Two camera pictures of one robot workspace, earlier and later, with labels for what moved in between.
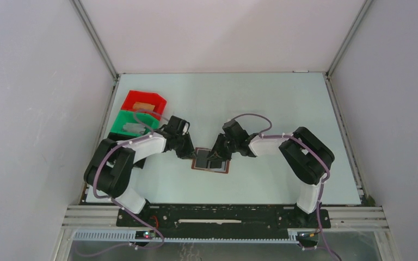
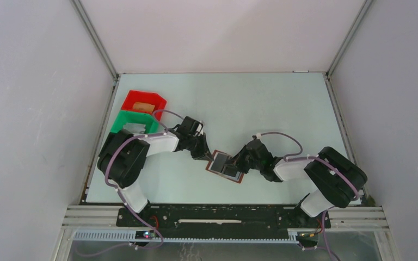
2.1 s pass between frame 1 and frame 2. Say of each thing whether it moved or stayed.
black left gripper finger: moved
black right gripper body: moved
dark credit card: moved
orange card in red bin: stayed
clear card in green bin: stayed
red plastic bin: stayed
